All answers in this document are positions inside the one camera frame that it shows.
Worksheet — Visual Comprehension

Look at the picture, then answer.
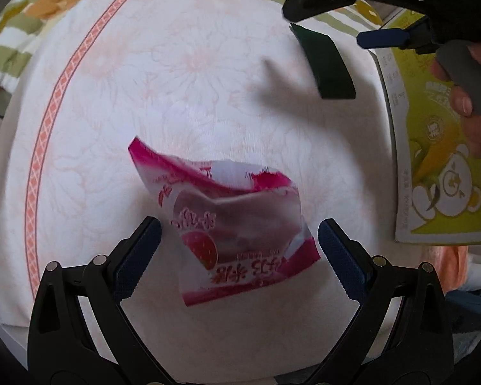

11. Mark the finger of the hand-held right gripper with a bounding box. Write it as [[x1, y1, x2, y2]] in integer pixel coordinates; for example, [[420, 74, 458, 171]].
[[283, 0, 358, 23], [356, 18, 440, 54]]

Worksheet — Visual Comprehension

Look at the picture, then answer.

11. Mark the white printed cloth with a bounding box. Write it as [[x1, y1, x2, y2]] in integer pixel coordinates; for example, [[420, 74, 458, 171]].
[[0, 0, 401, 373]]

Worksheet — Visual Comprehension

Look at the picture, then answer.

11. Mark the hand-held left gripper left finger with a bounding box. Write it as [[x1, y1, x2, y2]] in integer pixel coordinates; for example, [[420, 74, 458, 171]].
[[27, 216, 177, 385]]

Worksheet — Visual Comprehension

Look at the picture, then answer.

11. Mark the pink snack packet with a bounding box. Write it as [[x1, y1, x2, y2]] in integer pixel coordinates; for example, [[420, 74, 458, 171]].
[[128, 136, 321, 306]]

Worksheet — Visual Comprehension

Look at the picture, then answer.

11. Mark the person's right hand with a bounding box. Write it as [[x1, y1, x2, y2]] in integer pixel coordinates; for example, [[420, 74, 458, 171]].
[[431, 42, 481, 159]]

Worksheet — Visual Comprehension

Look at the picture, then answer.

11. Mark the green cardboard box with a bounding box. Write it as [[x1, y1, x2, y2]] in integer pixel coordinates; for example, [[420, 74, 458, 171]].
[[375, 10, 481, 245]]

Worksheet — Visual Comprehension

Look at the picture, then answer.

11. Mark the dark green snack packet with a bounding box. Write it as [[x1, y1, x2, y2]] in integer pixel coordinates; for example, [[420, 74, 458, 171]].
[[289, 23, 356, 99]]

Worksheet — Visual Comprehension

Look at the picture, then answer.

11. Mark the striped floral blanket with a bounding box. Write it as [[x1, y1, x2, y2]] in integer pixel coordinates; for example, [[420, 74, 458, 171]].
[[0, 0, 385, 89]]

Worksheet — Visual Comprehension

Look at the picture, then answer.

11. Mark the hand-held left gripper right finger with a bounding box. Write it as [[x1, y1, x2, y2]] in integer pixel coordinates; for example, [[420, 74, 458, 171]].
[[305, 218, 453, 385]]

